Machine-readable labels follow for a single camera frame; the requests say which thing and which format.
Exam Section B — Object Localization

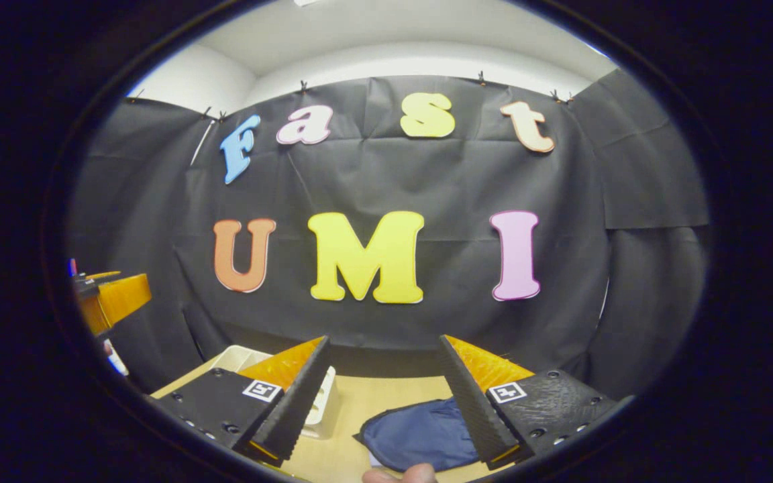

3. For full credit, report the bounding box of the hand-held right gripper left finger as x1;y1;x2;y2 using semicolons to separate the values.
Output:
150;335;333;468

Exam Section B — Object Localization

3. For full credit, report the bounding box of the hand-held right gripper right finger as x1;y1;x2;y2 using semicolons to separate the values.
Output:
438;334;632;470

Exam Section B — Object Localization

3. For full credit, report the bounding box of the white plastic bookshelf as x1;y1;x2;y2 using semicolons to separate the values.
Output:
209;344;338;440

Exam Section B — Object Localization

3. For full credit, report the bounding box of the blue black schoolbag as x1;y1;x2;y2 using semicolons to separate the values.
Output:
353;396;481;472

